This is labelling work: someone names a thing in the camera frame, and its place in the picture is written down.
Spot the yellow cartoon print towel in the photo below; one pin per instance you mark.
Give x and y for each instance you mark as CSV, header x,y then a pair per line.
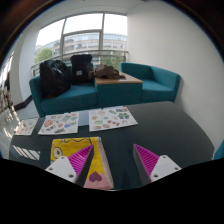
x,y
66,148

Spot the metal window railing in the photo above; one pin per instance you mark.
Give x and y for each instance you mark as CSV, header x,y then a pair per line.
x,y
110,51

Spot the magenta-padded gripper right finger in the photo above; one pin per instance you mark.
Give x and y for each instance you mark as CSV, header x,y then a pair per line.
x,y
163,166

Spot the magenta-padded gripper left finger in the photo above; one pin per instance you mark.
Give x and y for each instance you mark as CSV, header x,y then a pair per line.
x,y
62,168

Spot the black shiny bag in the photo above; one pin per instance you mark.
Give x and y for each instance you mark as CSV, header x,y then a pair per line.
x,y
54,78

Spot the black backpack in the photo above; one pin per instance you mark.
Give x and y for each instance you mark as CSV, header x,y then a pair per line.
x,y
80,70

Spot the wooden-topped teal side table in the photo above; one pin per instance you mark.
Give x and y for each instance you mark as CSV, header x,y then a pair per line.
x,y
116,91

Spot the teal chair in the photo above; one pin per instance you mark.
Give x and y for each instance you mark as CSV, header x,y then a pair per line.
x,y
220,151

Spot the colourful sticker sheet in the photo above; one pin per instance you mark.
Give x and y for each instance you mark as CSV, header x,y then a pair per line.
x,y
59,123
111,118

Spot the brown jacket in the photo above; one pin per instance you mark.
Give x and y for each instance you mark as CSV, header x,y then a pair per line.
x,y
106,71

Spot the teal sofa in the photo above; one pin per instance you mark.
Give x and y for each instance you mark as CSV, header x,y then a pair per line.
x,y
71,98

